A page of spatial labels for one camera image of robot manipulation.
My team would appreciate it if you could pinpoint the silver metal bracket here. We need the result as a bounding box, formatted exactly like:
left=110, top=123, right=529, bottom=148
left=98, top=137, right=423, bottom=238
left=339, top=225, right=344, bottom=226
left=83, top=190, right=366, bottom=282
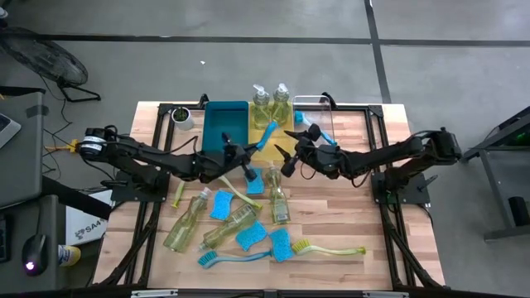
left=362, top=291, right=410, bottom=298
left=130, top=289, right=180, bottom=298

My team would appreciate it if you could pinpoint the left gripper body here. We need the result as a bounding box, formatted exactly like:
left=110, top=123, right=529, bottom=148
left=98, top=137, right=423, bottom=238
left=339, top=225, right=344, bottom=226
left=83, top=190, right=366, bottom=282
left=221, top=132, right=259, bottom=182

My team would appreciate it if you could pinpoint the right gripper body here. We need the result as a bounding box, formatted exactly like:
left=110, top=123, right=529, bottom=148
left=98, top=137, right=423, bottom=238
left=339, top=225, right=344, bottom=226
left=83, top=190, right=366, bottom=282
left=280, top=123, right=337, bottom=178

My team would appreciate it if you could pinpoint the white pot with plant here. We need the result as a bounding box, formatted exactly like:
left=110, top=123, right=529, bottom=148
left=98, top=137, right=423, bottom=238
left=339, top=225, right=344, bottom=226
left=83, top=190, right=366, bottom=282
left=171, top=106, right=195, bottom=132

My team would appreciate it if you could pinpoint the white cardboard box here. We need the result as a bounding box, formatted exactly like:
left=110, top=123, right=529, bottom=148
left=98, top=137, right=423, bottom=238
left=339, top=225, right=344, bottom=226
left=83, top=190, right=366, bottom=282
left=65, top=189, right=113, bottom=246

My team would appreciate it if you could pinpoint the yellow plastic bin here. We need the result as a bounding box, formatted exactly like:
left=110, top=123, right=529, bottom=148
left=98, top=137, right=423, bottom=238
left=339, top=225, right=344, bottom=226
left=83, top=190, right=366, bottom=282
left=247, top=101, right=297, bottom=162

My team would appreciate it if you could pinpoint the dark keyboard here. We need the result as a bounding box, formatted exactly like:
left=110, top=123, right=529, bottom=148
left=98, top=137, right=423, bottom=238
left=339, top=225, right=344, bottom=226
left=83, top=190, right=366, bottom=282
left=0, top=214, right=12, bottom=264

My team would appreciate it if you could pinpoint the clear dish soap bottle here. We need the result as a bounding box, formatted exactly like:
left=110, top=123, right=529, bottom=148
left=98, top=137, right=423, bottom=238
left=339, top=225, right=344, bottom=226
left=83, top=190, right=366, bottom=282
left=252, top=84, right=272, bottom=130
left=266, top=161, right=292, bottom=227
left=271, top=82, right=292, bottom=127
left=194, top=203, right=258, bottom=253
left=162, top=186, right=212, bottom=254

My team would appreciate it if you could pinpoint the blue cellulose sponge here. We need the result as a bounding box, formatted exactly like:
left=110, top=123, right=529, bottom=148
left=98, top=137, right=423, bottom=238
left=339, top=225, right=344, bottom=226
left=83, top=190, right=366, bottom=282
left=234, top=220, right=269, bottom=252
left=268, top=227, right=296, bottom=263
left=209, top=190, right=235, bottom=221
left=255, top=120, right=279, bottom=151
left=245, top=167, right=266, bottom=196

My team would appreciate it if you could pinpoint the white and yellow can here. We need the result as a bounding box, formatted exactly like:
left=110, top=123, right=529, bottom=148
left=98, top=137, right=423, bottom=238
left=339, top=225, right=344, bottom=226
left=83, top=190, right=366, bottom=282
left=57, top=243, right=82, bottom=268

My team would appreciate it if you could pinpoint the grey tape piece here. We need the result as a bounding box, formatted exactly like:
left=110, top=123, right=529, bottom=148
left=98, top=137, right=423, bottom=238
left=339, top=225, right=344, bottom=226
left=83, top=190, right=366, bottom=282
left=25, top=104, right=50, bottom=118

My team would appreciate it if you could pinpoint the black box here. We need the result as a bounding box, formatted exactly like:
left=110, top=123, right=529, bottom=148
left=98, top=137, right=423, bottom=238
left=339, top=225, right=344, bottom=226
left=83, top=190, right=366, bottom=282
left=508, top=195, right=530, bottom=228

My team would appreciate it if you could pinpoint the yellow cable connector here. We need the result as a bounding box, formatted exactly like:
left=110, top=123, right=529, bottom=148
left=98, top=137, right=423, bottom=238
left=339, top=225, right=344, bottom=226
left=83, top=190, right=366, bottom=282
left=44, top=138, right=82, bottom=155

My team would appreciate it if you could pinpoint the black table rig frame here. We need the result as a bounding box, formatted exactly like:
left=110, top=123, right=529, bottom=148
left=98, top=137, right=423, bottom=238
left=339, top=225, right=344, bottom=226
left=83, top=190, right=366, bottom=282
left=94, top=93, right=446, bottom=291

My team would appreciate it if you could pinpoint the black computer mouse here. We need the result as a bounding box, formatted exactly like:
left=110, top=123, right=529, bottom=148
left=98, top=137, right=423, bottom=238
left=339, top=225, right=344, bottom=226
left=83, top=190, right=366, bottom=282
left=21, top=233, right=50, bottom=277

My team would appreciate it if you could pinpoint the clear plastic bin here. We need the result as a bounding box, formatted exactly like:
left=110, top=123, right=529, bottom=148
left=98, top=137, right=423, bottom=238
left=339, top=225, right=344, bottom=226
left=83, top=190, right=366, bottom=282
left=291, top=94, right=338, bottom=155

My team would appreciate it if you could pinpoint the grey laptop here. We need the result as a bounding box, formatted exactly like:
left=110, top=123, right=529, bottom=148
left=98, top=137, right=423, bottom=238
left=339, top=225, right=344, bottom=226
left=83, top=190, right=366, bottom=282
left=0, top=113, right=22, bottom=150

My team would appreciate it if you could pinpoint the dark grey desk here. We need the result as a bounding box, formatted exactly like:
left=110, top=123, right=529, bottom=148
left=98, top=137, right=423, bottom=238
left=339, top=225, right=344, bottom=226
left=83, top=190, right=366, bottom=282
left=0, top=194, right=70, bottom=293

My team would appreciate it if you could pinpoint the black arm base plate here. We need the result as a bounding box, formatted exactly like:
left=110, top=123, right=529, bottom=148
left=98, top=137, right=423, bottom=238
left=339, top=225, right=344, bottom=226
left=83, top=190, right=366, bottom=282
left=109, top=169, right=171, bottom=204
left=370, top=171, right=431, bottom=206

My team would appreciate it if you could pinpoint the black floor fan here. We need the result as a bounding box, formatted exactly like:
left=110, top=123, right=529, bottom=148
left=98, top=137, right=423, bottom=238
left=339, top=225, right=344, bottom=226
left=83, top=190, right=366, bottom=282
left=0, top=26, right=103, bottom=103

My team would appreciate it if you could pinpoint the grey metal stand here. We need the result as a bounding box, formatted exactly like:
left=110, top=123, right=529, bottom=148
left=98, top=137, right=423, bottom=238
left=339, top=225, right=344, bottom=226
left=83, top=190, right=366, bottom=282
left=456, top=105, right=530, bottom=242

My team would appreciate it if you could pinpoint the black bar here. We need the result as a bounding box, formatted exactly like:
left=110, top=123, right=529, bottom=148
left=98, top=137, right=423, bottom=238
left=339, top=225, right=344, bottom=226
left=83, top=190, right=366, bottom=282
left=0, top=85, right=47, bottom=98

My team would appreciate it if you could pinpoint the teal plastic bin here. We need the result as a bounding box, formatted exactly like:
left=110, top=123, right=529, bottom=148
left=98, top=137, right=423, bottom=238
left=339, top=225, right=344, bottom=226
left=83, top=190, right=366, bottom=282
left=201, top=100, right=250, bottom=161

